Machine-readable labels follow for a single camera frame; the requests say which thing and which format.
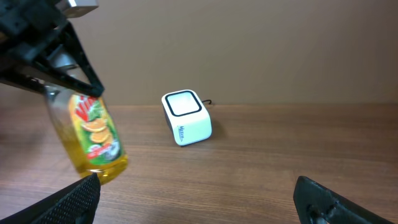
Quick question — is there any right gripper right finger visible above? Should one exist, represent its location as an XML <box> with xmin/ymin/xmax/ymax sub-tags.
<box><xmin>293</xmin><ymin>176</ymin><xmax>392</xmax><ymax>224</ymax></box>

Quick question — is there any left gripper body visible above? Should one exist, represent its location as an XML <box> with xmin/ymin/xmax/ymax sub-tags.
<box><xmin>1</xmin><ymin>0</ymin><xmax>67</xmax><ymax>93</ymax></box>

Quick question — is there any white barcode scanner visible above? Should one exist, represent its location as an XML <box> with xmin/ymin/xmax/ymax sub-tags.
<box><xmin>161</xmin><ymin>90</ymin><xmax>212</xmax><ymax>146</ymax></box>

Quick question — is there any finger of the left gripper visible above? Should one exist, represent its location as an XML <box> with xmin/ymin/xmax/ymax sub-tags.
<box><xmin>30</xmin><ymin>22</ymin><xmax>104</xmax><ymax>97</ymax></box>

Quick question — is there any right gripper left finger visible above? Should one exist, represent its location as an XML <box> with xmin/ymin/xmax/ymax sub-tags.
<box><xmin>1</xmin><ymin>173</ymin><xmax>101</xmax><ymax>224</ymax></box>

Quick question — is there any yellow dish soap bottle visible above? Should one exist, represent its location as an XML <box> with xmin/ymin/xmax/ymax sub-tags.
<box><xmin>44</xmin><ymin>52</ymin><xmax>129</xmax><ymax>185</ymax></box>

